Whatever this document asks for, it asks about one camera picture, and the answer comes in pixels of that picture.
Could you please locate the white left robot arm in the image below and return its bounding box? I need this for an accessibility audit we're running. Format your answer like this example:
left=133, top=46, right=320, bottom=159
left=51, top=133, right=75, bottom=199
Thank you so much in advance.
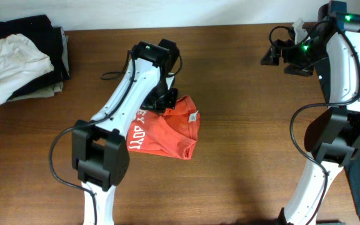
left=72, top=39, right=181, bottom=224

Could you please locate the red orange t-shirt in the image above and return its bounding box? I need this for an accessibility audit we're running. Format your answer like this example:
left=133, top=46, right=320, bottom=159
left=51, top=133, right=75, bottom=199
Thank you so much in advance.
left=127, top=96, right=200, bottom=160

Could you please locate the white folded shirt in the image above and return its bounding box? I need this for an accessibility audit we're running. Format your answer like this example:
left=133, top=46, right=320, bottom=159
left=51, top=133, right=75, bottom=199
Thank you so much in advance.
left=0, top=34, right=54, bottom=105

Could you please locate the folded clothes pile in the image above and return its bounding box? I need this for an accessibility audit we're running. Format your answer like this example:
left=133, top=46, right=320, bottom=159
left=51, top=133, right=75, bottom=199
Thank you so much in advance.
left=0, top=14, right=70, bottom=99

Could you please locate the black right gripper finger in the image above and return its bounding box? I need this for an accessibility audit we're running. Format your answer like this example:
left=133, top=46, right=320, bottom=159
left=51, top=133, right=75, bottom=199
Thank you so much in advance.
left=261, top=46, right=281, bottom=66
left=284, top=64, right=314, bottom=77

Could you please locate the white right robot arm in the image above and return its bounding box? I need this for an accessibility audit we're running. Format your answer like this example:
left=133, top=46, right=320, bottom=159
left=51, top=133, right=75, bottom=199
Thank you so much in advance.
left=261, top=1, right=360, bottom=224

